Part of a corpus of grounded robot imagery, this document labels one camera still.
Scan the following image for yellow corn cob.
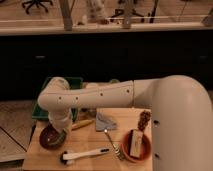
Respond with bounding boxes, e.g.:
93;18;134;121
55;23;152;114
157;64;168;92
72;119;93;130

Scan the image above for blue-grey cloth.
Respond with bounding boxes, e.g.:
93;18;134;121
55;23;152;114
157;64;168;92
95;112;117;132

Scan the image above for purple bowl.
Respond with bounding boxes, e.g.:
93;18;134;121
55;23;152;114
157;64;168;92
39;124;65;150

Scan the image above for orange bowl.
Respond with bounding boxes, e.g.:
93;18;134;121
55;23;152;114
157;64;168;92
120;129;151;164

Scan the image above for brown grape bunch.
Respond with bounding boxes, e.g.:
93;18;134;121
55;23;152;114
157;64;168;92
138;111;151;132

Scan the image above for beige sponge block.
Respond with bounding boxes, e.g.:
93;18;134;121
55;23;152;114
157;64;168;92
129;129;143;158

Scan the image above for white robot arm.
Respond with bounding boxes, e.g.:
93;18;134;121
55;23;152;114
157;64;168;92
38;75;213;171

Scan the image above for white dish brush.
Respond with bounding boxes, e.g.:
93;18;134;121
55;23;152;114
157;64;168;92
60;148;109;165

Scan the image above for black office chair base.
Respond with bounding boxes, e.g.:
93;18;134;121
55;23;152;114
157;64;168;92
22;0;53;14

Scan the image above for green cup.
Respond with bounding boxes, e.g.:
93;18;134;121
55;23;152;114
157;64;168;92
109;79;120;84

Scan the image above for silver fork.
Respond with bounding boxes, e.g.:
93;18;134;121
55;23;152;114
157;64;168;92
104;129;124;161

